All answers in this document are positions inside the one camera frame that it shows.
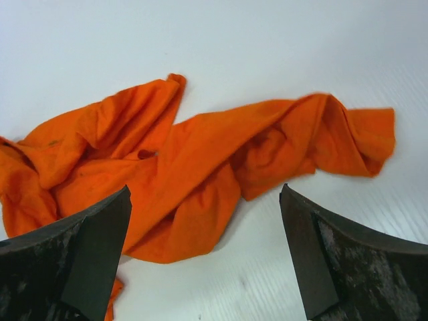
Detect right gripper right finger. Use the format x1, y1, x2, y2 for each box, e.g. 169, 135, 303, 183
280, 185, 427, 320

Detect orange t-shirt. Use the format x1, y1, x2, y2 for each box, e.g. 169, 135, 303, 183
0, 73, 397, 321

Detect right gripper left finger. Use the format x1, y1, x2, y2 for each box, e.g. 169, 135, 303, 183
1, 187, 132, 320

